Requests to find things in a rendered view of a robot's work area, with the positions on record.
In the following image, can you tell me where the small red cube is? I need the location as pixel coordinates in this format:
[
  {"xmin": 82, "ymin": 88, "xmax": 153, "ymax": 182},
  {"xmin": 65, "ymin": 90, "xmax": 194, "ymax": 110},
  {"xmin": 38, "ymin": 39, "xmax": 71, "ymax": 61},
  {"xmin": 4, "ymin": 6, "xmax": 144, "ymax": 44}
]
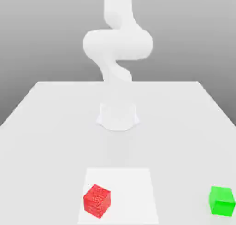
[{"xmin": 83, "ymin": 184, "xmax": 112, "ymax": 219}]

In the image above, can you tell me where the small green cube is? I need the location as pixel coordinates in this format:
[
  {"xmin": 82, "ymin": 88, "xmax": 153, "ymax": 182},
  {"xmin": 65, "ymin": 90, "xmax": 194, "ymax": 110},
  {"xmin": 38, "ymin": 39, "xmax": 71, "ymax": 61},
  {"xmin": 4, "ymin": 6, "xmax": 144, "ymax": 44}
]
[{"xmin": 208, "ymin": 185, "xmax": 236, "ymax": 217}]

